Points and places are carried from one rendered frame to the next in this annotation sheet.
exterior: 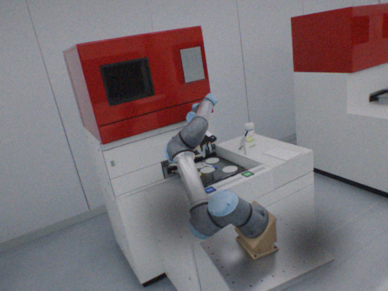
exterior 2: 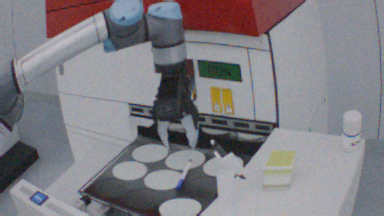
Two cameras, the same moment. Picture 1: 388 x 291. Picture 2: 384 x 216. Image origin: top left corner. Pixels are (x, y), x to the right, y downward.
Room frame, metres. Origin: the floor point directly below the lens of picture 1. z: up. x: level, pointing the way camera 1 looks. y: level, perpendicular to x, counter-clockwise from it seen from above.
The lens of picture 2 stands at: (1.33, -1.10, 1.63)
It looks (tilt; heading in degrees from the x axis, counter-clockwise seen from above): 26 degrees down; 59
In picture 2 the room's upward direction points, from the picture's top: 8 degrees counter-clockwise
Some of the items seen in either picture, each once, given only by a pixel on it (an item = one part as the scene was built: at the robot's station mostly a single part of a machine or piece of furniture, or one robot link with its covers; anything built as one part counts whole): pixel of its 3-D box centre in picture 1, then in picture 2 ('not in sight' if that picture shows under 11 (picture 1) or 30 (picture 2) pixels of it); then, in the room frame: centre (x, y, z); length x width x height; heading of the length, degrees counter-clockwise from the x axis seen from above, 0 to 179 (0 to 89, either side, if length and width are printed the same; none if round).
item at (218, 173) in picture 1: (207, 170); (163, 180); (1.85, -0.06, 0.90); 0.34 x 0.34 x 0.01; 26
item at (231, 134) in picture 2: (190, 162); (199, 141); (2.04, 0.05, 0.89); 0.44 x 0.02 x 0.10; 116
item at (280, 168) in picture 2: (247, 142); (281, 170); (1.98, -0.37, 1.00); 0.07 x 0.07 x 0.07; 35
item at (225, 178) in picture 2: (244, 144); (229, 175); (1.86, -0.33, 1.03); 0.06 x 0.04 x 0.13; 26
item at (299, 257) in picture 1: (260, 258); not in sight; (1.09, -0.21, 0.75); 0.45 x 0.44 x 0.13; 17
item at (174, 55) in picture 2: not in sight; (168, 52); (1.92, -0.06, 1.21); 0.08 x 0.08 x 0.05
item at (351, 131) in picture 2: (249, 130); (351, 131); (2.22, -0.44, 1.01); 0.07 x 0.07 x 0.10
